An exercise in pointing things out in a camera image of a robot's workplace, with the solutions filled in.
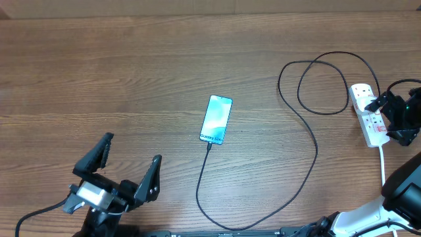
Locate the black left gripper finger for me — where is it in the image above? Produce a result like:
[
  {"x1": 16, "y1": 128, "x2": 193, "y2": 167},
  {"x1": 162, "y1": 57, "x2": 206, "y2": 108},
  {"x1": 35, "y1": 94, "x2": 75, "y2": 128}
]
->
[
  {"x1": 134, "y1": 155, "x2": 162, "y2": 206},
  {"x1": 73, "y1": 132, "x2": 114, "y2": 174}
]

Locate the white power strip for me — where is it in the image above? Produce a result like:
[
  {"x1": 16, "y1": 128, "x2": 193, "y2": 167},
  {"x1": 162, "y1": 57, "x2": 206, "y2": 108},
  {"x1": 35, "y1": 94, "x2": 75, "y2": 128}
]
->
[{"x1": 349, "y1": 84, "x2": 390, "y2": 147}]

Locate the black USB charging cable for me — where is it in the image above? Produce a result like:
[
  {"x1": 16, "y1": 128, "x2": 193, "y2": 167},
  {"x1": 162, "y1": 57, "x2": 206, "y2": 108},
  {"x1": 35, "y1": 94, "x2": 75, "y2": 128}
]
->
[{"x1": 195, "y1": 51, "x2": 382, "y2": 231}]

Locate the blue Samsung Galaxy smartphone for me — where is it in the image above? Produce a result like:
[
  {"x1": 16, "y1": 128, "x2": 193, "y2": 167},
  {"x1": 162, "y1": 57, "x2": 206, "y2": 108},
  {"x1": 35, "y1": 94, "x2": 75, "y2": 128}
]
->
[{"x1": 199, "y1": 95, "x2": 233, "y2": 145}]

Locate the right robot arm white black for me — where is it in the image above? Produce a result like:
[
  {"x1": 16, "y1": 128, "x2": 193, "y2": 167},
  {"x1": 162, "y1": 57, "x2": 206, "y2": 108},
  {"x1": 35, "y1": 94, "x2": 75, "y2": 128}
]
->
[{"x1": 307, "y1": 84, "x2": 420, "y2": 236}]

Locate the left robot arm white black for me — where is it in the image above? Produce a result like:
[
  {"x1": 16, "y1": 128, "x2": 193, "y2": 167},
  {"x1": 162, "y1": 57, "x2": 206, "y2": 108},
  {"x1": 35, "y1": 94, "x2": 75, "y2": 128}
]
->
[{"x1": 63, "y1": 132, "x2": 162, "y2": 236}]

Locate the white charger plug adapter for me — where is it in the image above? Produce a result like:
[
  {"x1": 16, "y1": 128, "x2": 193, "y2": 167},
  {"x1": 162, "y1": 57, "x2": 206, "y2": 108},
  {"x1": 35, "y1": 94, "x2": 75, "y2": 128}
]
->
[{"x1": 353, "y1": 96, "x2": 376, "y2": 115}]

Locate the white power strip cord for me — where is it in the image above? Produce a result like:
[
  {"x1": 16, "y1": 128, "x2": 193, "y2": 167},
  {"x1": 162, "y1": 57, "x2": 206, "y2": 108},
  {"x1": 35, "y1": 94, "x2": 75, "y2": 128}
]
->
[{"x1": 378, "y1": 145, "x2": 386, "y2": 188}]

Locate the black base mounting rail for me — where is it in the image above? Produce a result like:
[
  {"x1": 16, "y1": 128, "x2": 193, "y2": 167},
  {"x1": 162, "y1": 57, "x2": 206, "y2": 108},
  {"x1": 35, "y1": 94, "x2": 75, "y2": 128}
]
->
[{"x1": 139, "y1": 223, "x2": 314, "y2": 237}]

